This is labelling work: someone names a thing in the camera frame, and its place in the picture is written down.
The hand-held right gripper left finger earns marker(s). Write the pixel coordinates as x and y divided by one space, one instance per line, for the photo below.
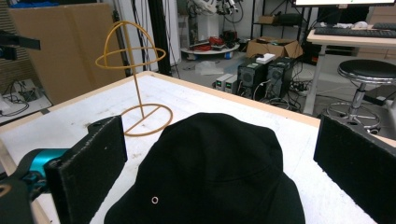
88 168

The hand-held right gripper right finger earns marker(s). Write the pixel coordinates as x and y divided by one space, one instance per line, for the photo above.
358 168

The black bucket hat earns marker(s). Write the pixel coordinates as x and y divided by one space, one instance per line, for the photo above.
211 168

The teal and black device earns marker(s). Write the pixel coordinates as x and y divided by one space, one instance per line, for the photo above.
46 159

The black chrome stool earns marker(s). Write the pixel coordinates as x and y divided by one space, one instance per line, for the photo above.
367 70

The black computer tower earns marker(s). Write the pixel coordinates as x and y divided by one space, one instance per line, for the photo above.
280 77
250 77

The brown cardboard sheet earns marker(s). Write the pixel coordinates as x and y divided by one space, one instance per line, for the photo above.
62 46

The black keyboard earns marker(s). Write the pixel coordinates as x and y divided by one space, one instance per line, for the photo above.
351 32

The small white box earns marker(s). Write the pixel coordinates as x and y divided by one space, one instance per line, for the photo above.
265 58

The black mounting bar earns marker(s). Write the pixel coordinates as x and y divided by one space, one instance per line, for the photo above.
18 41

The open cardboard box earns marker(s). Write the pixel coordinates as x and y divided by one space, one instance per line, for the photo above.
274 48

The clear plastic bag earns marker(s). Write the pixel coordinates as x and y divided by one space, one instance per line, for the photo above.
209 67

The black metal shelf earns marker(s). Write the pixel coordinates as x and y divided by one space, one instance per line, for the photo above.
291 19

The computer monitor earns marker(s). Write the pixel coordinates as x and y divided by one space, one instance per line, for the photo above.
342 2

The white round platform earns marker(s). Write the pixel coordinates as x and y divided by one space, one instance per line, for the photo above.
211 50

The black metal post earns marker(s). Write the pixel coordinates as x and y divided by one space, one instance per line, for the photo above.
159 37

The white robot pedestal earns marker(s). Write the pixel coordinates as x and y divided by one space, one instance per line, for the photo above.
207 25

